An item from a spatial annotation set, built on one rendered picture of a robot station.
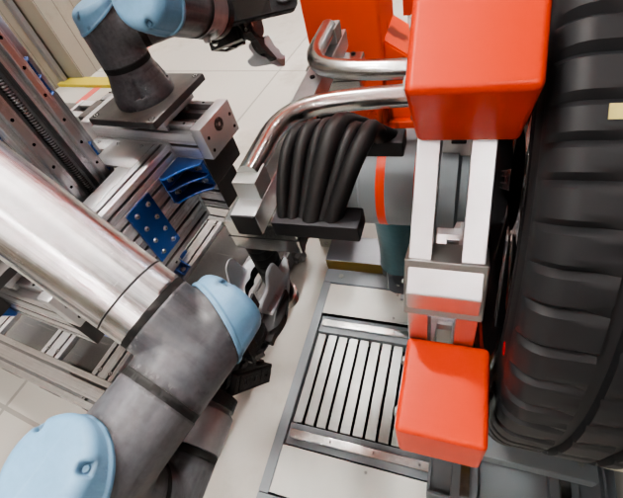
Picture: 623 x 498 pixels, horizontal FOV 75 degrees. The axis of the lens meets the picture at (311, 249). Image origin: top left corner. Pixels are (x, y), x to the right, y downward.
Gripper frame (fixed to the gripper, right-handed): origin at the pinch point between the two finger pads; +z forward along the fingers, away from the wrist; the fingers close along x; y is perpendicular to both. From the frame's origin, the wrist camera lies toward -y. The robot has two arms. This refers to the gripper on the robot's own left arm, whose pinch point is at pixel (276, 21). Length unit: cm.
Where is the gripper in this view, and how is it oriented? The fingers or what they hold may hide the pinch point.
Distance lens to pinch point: 86.0
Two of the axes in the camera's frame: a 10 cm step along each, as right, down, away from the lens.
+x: 2.7, 9.1, 3.1
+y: -9.1, 1.4, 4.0
